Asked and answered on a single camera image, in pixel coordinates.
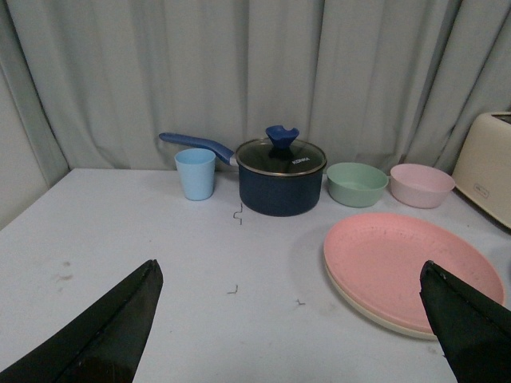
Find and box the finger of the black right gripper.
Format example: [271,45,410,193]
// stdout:
[420,261,510,382]
[429,260,510,319]

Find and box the green bowl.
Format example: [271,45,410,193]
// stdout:
[327,163,389,208]

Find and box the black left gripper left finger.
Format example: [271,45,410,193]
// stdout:
[1,260,155,376]

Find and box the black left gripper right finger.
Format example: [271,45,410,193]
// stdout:
[57,261,163,382]

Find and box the cream plate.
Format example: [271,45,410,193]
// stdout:
[325,266,438,342]

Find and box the pink plate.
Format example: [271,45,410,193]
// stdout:
[323,213,505,333]

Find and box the light blue cup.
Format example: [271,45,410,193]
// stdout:
[175,148,216,201]

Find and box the dark blue saucepan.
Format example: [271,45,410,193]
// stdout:
[159,132,326,217]

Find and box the pink bowl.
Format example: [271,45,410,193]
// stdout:
[390,164,456,209]

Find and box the glass lid blue knob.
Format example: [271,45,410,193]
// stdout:
[236,125,327,177]

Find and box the grey curtain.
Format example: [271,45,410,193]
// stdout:
[0,0,511,231]

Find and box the cream toaster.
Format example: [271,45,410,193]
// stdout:
[453,112,510,227]

